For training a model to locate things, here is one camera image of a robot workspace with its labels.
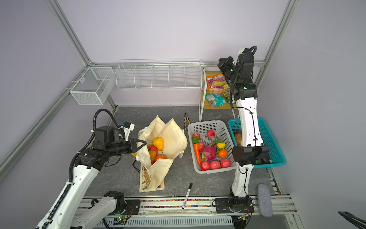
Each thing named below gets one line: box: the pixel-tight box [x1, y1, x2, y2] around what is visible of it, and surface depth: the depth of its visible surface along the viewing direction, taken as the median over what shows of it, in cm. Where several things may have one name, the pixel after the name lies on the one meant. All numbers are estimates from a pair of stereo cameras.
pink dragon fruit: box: [201, 144, 217, 161], surface depth 86 cm
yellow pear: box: [152, 136, 164, 154], surface depth 91 cm
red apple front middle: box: [209, 160, 221, 170], surface depth 84 cm
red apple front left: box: [200, 160, 211, 171], surface depth 85 cm
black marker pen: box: [181, 182, 194, 210], surface depth 79 cm
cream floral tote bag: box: [135, 115, 188, 193], surface depth 84 cm
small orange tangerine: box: [218, 149, 229, 158], surface depth 89 cm
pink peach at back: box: [206, 129, 215, 138], surface depth 101 cm
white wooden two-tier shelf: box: [199, 67, 238, 122], surface depth 90 cm
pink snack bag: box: [206, 73, 231, 95], surface depth 84 cm
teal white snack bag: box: [205, 93, 227, 108], surface depth 101 cm
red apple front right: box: [220, 158, 232, 168], surface depth 85 cm
